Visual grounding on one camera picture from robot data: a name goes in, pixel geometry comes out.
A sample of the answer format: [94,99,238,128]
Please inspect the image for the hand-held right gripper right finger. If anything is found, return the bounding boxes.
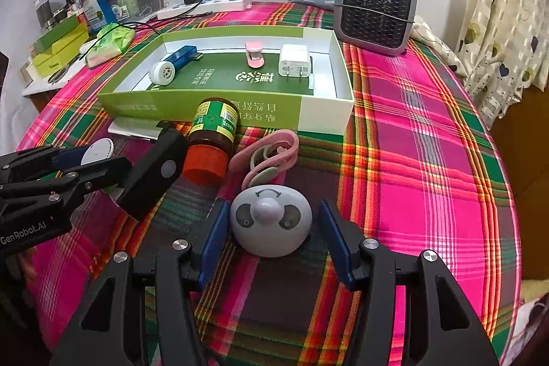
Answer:
[318,199,500,366]

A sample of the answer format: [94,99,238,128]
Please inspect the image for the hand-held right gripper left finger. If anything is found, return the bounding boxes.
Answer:
[49,199,232,366]

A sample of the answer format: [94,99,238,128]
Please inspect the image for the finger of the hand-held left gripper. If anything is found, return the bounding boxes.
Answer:
[0,145,87,185]
[0,157,135,217]

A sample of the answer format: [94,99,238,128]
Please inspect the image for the white disc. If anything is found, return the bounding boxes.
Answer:
[81,138,125,195]

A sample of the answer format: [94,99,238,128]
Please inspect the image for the black rectangular device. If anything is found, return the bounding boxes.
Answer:
[117,128,188,221]

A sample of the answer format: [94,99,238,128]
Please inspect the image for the silver rectangular device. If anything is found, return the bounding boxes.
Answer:
[107,117,166,141]

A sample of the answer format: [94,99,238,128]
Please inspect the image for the white panda-shaped gadget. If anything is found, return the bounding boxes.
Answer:
[230,186,312,258]

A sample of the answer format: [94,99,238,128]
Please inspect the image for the pink looped clip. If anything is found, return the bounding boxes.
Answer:
[228,129,300,191]

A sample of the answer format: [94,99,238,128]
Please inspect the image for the brown bottle with red cap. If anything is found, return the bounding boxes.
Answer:
[184,97,241,187]

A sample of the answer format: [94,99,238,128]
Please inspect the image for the blue and white correction tape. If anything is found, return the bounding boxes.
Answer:
[149,45,201,86]

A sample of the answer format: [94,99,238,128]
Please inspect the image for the green and white cardboard box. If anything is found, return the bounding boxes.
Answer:
[98,26,356,134]

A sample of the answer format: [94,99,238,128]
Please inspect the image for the small pink stapler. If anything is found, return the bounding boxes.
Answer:
[244,41,267,69]

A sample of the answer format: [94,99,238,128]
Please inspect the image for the white charger plug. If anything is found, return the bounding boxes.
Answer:
[278,44,310,79]

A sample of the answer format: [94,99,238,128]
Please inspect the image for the plaid tablecloth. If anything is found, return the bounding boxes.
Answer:
[17,0,522,366]

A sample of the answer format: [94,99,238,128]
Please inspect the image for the lime green flat box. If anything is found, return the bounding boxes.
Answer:
[32,23,91,79]

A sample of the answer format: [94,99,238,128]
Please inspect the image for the green tissue pack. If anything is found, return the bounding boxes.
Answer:
[85,22,136,69]

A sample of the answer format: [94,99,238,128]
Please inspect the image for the dark green flat box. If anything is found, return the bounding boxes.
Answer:
[34,15,80,55]

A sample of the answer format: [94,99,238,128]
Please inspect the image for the blue and white product box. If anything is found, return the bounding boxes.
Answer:
[82,0,108,34]

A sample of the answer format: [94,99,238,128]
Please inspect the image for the dark glass jar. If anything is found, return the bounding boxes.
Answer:
[34,0,53,30]

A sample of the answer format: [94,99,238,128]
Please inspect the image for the wooden cabinet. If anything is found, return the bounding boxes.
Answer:
[489,83,549,285]

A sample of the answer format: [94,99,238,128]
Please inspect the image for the white power strip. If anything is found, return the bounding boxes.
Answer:
[156,0,254,20]

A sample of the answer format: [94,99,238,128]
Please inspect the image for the cream patterned pillow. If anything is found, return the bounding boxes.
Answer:
[412,14,468,81]

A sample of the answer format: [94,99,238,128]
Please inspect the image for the grey space heater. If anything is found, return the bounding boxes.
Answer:
[334,0,419,57]

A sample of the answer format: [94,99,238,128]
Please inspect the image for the grey patterned cloth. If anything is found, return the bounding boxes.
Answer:
[287,0,337,10]

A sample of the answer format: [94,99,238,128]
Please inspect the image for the cream patterned curtain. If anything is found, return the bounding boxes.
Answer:
[455,0,549,120]

